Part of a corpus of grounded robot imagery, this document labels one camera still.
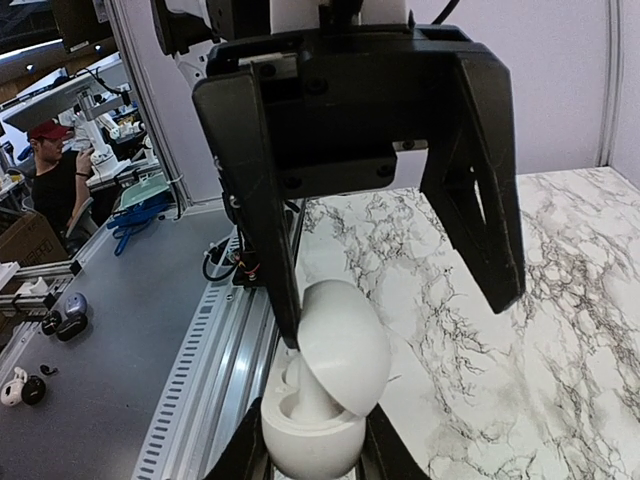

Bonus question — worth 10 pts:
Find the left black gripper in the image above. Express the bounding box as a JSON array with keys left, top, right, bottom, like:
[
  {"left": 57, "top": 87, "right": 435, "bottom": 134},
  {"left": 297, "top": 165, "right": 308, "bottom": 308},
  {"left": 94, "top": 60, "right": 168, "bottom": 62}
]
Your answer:
[{"left": 192, "top": 27, "right": 488, "bottom": 349}]

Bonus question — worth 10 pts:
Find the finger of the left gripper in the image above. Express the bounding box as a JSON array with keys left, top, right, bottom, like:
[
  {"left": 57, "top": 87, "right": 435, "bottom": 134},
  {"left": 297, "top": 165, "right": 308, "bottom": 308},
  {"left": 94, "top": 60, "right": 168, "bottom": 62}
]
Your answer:
[{"left": 420, "top": 44, "right": 525, "bottom": 314}]

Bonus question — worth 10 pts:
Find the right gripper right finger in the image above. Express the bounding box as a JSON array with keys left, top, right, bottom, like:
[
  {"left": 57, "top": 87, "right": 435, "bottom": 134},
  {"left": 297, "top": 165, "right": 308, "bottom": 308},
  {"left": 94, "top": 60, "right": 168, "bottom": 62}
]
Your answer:
[{"left": 364, "top": 404, "right": 431, "bottom": 480}]

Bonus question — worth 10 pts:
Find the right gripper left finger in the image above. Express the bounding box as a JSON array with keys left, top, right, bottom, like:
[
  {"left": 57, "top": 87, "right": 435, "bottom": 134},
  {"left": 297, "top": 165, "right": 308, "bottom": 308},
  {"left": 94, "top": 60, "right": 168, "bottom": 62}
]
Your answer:
[{"left": 207, "top": 399, "right": 273, "bottom": 480}]

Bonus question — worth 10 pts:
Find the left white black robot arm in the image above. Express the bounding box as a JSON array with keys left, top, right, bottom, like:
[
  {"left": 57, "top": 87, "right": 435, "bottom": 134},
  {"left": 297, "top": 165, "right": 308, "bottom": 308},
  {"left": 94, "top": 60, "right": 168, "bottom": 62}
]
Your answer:
[{"left": 151, "top": 1, "right": 526, "bottom": 347}]

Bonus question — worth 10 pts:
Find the black earbud case pair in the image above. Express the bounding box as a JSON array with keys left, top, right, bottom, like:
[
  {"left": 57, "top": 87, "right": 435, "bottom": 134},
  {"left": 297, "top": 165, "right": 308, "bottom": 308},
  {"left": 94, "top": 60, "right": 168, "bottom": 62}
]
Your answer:
[{"left": 41, "top": 310, "right": 89, "bottom": 342}]

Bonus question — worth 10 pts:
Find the white black earbud case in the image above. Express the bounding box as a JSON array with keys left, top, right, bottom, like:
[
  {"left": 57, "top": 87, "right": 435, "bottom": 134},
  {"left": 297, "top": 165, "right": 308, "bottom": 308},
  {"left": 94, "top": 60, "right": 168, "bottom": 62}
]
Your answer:
[{"left": 1, "top": 367, "right": 47, "bottom": 407}]

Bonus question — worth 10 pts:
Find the blue grey earbud case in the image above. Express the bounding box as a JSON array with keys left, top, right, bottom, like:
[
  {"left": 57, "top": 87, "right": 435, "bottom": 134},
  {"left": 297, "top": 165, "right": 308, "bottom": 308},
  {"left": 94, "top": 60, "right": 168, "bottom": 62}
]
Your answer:
[{"left": 63, "top": 292, "right": 88, "bottom": 318}]

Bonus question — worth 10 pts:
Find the blue plastic tool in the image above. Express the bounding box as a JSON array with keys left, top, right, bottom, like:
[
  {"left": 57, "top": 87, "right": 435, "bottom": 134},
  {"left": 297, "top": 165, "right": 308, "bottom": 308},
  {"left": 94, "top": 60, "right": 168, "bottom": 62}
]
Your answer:
[{"left": 106, "top": 193, "right": 172, "bottom": 257}]

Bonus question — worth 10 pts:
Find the person in red cap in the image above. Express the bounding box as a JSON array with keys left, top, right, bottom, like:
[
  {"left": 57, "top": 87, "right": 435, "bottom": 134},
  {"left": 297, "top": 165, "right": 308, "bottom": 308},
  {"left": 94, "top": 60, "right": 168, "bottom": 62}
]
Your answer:
[{"left": 28, "top": 119, "right": 94, "bottom": 240}]

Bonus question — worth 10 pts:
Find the brown cardboard box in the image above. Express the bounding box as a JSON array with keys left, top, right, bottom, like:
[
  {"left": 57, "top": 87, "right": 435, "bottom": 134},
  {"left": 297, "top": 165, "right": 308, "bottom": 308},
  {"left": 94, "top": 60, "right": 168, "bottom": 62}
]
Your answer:
[{"left": 0, "top": 212, "right": 69, "bottom": 267}]

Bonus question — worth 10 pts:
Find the aluminium front rail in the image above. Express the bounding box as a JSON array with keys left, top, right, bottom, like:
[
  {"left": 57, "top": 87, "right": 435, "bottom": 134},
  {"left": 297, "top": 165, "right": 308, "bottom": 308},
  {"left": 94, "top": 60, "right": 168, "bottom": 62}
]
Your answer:
[{"left": 131, "top": 228, "right": 278, "bottom": 479}]

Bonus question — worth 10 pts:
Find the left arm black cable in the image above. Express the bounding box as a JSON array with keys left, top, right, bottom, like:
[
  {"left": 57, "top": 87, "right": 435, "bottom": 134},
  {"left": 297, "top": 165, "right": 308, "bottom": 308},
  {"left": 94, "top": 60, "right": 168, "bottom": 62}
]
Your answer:
[{"left": 429, "top": 0, "right": 461, "bottom": 25}]

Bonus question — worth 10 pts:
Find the left aluminium corner post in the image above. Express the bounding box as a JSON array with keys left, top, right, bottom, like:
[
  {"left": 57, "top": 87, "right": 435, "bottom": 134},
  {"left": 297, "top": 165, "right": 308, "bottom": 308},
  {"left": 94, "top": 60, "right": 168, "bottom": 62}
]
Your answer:
[{"left": 595, "top": 0, "right": 632, "bottom": 168}]

